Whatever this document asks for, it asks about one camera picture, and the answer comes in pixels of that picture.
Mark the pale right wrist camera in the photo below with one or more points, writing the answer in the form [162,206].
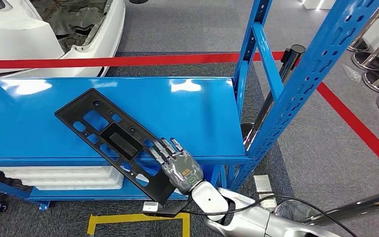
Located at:
[150,206]

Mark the silver floor socket plate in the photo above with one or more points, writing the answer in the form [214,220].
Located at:
[262,183]
[268,204]

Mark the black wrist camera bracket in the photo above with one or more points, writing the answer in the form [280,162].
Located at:
[171,212]

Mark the blue metal shelf rack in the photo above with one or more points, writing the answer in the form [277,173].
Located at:
[192,114]

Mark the white car body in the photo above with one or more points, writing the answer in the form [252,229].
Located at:
[13,39]

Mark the black plastic panel part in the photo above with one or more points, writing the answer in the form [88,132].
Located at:
[121,140]

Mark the red barrier belt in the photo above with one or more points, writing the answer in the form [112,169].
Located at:
[356,127]
[111,61]

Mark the chrome stanchion black top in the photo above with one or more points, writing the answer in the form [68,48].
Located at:
[356,207]
[289,65]

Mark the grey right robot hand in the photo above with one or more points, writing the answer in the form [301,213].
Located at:
[183,170]

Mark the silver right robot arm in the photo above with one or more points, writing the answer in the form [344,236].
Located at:
[209,199]

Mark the yellow floor tape square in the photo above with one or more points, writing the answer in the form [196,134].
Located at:
[111,219]

